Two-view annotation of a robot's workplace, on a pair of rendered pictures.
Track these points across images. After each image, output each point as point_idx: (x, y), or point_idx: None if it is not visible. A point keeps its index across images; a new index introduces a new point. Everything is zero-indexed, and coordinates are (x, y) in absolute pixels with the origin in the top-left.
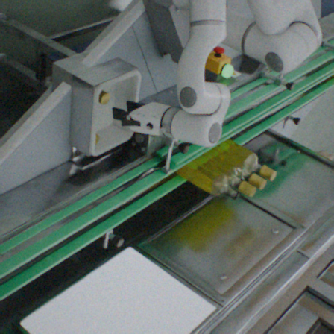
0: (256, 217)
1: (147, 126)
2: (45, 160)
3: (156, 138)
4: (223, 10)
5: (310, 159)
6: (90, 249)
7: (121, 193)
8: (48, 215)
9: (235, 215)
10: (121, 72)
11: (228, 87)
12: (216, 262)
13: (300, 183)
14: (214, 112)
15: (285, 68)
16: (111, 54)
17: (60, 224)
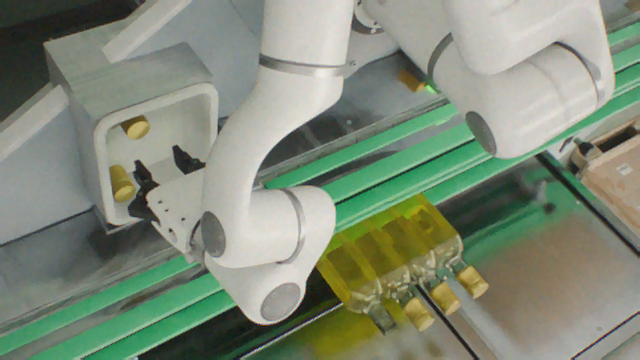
0: (436, 349)
1: (172, 232)
2: (29, 215)
3: None
4: (333, 40)
5: (593, 222)
6: None
7: (158, 300)
8: (1, 332)
9: (399, 339)
10: (171, 86)
11: (442, 94)
12: None
13: (554, 274)
14: (284, 260)
15: (500, 155)
16: (167, 37)
17: (13, 356)
